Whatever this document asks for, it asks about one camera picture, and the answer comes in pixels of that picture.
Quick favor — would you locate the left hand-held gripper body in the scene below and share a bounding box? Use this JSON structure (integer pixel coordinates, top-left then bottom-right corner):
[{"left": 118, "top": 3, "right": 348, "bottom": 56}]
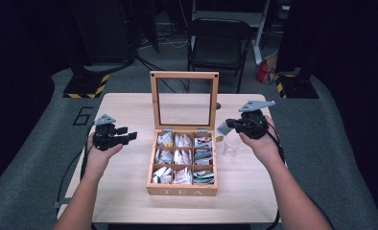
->
[{"left": 92, "top": 113, "right": 123, "bottom": 151}]

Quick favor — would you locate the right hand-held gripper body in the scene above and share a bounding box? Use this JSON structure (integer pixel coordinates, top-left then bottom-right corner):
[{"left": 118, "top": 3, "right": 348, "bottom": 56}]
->
[{"left": 236, "top": 100, "right": 276, "bottom": 140}]

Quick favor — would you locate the grey tea bag packet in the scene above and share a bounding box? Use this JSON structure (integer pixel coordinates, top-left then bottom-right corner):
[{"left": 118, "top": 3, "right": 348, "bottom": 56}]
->
[{"left": 216, "top": 120, "right": 233, "bottom": 143}]

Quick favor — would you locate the clear glass cup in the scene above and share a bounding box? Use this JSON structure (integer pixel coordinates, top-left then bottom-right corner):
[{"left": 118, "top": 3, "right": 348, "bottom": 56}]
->
[{"left": 224, "top": 138, "right": 243, "bottom": 158}]

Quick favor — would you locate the wooden tea box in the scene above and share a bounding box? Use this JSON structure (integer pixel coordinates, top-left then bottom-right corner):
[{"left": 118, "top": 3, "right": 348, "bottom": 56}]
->
[{"left": 146, "top": 70, "right": 220, "bottom": 196}]

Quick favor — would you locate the person's left hand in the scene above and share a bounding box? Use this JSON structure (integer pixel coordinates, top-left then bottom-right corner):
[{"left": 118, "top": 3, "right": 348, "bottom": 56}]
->
[{"left": 84, "top": 133, "right": 124, "bottom": 173}]

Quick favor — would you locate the person's right hand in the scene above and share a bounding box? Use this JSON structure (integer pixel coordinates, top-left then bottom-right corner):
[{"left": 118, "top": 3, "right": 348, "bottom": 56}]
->
[{"left": 240, "top": 115, "right": 284, "bottom": 164}]

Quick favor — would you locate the striped black stand base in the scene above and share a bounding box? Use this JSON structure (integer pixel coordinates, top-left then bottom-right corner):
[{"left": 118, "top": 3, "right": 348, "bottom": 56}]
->
[
  {"left": 274, "top": 73, "right": 319, "bottom": 100},
  {"left": 62, "top": 71, "right": 110, "bottom": 100}
]

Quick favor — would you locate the pile of assorted tea bags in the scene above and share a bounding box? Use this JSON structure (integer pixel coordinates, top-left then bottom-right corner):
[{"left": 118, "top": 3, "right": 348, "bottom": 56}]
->
[{"left": 152, "top": 131, "right": 216, "bottom": 186}]

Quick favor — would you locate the black folding chair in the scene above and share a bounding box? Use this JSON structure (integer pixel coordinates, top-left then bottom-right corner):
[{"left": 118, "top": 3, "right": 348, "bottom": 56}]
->
[{"left": 187, "top": 17, "right": 253, "bottom": 94}]

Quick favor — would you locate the left hand-held gripper cable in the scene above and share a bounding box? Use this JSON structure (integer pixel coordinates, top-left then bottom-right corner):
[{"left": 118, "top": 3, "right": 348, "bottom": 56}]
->
[{"left": 56, "top": 126, "right": 97, "bottom": 209}]

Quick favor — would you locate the white floor cable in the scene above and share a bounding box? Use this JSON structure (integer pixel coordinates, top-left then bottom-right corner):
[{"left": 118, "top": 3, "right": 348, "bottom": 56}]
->
[{"left": 138, "top": 30, "right": 191, "bottom": 51}]

